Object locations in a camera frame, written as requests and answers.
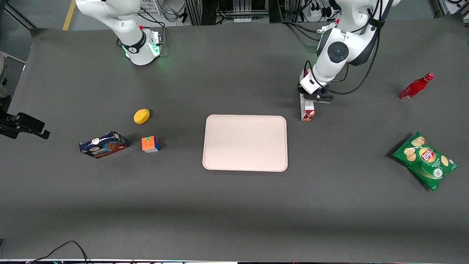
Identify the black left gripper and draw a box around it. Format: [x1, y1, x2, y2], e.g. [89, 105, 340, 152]
[297, 84, 334, 104]

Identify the red cookie box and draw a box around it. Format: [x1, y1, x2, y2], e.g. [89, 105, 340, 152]
[301, 94, 316, 122]

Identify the beige plastic tray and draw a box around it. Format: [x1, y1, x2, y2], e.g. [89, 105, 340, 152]
[202, 114, 288, 172]

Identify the blue cookie box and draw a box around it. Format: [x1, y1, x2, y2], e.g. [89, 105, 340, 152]
[79, 131, 129, 159]

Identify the white power strip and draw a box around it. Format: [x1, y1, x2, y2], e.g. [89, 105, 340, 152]
[307, 4, 332, 21]

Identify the red plastic bottle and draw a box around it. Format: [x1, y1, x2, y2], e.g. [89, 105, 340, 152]
[398, 73, 435, 102]

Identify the green chips bag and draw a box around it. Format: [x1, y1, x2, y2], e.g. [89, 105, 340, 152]
[392, 132, 458, 192]

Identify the colourful puzzle cube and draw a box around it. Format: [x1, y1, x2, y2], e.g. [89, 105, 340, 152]
[141, 136, 161, 153]

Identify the yellow lemon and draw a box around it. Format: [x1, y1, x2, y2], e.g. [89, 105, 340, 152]
[133, 109, 150, 125]

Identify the white perforated crate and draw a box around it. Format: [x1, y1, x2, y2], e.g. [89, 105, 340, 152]
[137, 0, 162, 16]

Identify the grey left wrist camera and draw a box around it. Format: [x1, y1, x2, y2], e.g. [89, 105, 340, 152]
[299, 69, 321, 95]

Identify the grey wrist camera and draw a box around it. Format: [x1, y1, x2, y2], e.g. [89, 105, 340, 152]
[150, 31, 163, 58]
[299, 69, 321, 95]

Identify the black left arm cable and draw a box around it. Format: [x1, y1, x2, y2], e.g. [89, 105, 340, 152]
[303, 0, 395, 95]

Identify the grey coiled cable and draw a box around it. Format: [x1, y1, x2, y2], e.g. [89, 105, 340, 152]
[162, 5, 181, 23]

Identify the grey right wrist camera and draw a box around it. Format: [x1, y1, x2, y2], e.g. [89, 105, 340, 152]
[150, 31, 163, 58]

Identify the black floor cable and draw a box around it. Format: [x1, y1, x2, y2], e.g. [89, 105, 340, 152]
[26, 240, 92, 264]

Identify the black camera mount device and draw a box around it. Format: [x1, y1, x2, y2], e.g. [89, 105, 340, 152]
[0, 112, 51, 140]

